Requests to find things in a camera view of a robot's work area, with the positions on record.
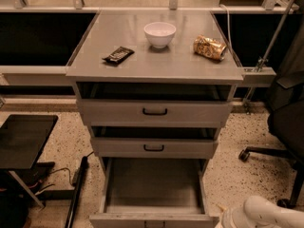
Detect grey bottom drawer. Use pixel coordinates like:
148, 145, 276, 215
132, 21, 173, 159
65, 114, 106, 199
89, 158, 219, 228

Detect grey drawer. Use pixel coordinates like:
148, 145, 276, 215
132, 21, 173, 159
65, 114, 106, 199
76, 82, 232, 128
89, 158, 219, 228
91, 126, 218, 159

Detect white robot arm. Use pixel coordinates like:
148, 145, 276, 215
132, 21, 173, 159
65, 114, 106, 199
216, 196, 304, 228

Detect grey metal drawer cabinet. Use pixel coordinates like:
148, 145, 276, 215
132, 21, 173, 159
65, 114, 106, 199
65, 9, 245, 176

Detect grey top drawer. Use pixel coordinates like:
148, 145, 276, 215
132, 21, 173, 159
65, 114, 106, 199
76, 82, 232, 128

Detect grey middle drawer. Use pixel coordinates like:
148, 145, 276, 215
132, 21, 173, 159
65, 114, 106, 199
91, 126, 218, 159

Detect dark chocolate bar wrapper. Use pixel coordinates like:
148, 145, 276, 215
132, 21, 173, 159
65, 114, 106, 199
104, 47, 135, 65

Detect white ceramic bowl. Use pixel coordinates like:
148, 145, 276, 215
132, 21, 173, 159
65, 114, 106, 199
143, 22, 177, 48

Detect crushed gold soda can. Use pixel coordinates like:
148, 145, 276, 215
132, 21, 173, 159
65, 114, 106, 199
193, 35, 227, 61

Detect black pole on floor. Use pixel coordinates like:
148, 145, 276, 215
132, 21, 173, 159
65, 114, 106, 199
65, 156, 88, 228

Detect metal diagonal rod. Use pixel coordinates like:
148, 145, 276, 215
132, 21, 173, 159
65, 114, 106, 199
242, 0, 295, 114

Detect black side table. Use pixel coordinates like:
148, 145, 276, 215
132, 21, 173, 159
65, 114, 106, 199
0, 114, 58, 208

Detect black office chair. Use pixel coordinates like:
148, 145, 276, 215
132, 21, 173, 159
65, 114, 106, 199
238, 24, 304, 208

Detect floor cables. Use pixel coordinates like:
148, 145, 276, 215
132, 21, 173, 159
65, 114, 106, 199
34, 150, 95, 198

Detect white cable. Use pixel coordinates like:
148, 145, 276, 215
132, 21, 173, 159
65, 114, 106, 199
218, 4, 236, 57

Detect grey aluminium frame rail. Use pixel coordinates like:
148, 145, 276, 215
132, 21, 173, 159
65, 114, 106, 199
0, 66, 70, 86

